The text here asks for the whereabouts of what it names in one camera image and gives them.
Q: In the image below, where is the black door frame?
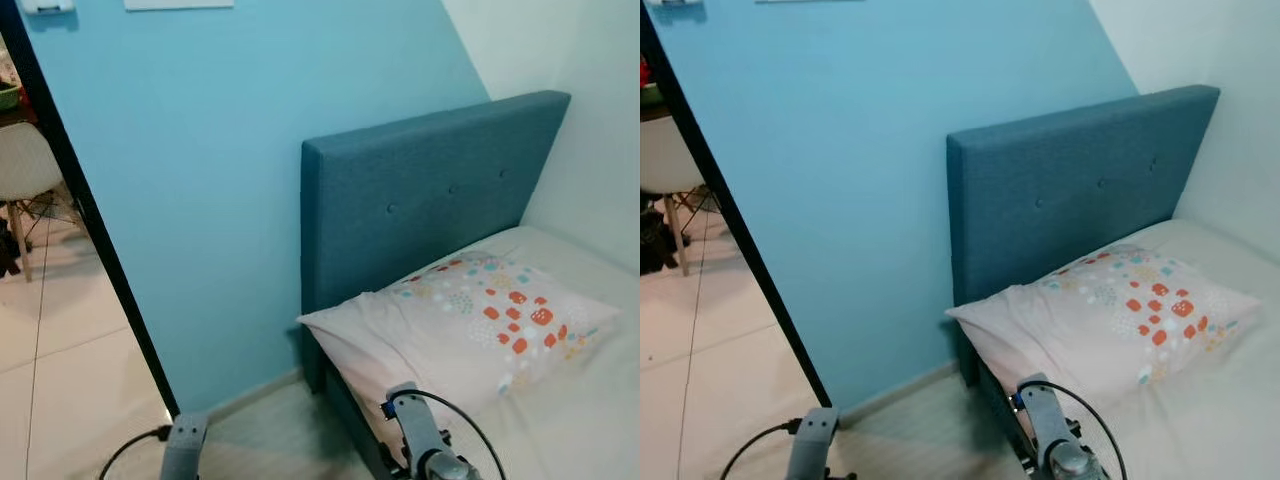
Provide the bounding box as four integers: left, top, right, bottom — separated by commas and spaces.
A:
640, 0, 834, 411
0, 0, 182, 418

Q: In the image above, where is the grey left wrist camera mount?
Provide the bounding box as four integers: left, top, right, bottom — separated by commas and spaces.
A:
786, 407, 842, 480
159, 414, 210, 480

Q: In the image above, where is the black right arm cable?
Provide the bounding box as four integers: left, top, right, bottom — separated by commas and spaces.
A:
392, 388, 508, 480
1018, 379, 1130, 480

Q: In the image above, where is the grey skirting board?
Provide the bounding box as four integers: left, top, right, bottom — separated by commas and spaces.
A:
178, 368, 307, 422
838, 360, 959, 416

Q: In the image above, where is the pink pillow with dotted print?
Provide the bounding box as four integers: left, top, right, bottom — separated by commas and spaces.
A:
296, 252, 622, 403
944, 243, 1264, 399

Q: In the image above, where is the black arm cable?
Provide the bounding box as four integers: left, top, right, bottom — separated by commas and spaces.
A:
97, 424, 176, 480
719, 418, 804, 480
392, 388, 508, 480
1018, 379, 1130, 480

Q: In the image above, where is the teal upholstered headboard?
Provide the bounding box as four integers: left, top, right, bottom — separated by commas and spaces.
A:
300, 90, 572, 393
946, 84, 1222, 389

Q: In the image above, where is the white wall plate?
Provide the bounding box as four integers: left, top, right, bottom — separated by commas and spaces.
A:
124, 0, 235, 12

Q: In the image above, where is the white plastic chair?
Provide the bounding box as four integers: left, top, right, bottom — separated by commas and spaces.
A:
640, 115, 713, 277
0, 122, 67, 283

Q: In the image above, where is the mattress with cream sheet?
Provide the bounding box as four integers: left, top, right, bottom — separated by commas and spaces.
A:
335, 224, 641, 480
985, 217, 1280, 480

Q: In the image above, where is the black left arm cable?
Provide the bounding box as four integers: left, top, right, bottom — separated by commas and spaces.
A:
719, 418, 804, 480
97, 424, 176, 480

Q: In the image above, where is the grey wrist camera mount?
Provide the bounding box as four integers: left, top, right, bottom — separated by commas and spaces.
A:
159, 414, 210, 480
1011, 374, 1083, 463
786, 407, 842, 480
382, 381, 453, 471

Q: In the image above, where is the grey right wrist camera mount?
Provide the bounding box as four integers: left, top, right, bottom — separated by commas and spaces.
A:
382, 381, 453, 471
1011, 374, 1083, 463

